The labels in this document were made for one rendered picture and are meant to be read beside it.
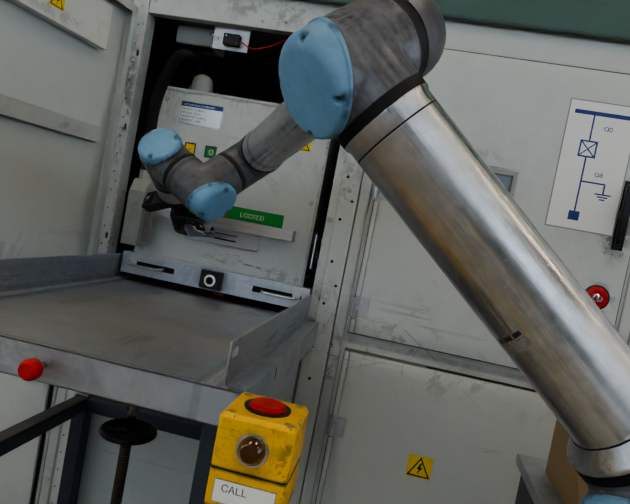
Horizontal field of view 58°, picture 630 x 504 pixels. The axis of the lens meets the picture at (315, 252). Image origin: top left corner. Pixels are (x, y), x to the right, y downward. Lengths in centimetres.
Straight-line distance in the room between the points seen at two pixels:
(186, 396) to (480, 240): 47
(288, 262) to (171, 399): 74
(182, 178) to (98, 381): 44
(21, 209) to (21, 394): 59
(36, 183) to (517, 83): 117
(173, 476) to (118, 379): 83
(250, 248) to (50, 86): 62
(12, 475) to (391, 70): 160
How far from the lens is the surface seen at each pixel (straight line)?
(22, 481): 190
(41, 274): 139
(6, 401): 186
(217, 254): 157
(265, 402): 62
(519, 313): 63
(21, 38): 144
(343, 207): 146
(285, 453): 59
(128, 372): 89
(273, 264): 153
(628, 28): 159
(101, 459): 177
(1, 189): 142
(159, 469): 171
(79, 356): 92
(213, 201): 112
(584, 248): 149
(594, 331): 66
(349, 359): 147
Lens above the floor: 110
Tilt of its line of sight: 3 degrees down
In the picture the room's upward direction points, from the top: 11 degrees clockwise
